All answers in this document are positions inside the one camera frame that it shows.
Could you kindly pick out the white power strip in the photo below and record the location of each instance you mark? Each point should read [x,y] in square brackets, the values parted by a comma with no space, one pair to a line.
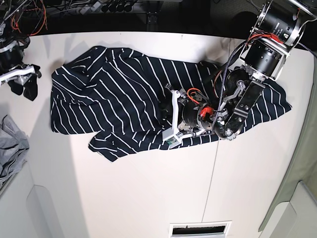
[89,8]

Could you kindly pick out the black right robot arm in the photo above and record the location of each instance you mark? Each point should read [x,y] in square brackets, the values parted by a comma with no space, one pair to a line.
[10,31]

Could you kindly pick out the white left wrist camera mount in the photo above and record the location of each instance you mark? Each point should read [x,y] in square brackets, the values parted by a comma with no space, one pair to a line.
[178,131]

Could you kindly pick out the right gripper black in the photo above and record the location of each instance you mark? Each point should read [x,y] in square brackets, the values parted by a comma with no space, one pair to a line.
[11,57]

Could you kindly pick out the grey crumpled cloth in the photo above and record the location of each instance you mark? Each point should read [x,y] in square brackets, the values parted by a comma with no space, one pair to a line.
[14,146]

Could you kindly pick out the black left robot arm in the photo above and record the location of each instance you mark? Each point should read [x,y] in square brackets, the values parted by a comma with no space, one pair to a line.
[234,89]

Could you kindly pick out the navy white striped t-shirt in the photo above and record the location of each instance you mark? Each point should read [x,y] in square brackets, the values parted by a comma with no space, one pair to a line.
[116,93]

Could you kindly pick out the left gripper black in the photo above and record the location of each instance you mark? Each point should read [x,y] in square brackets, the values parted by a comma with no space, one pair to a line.
[196,112]

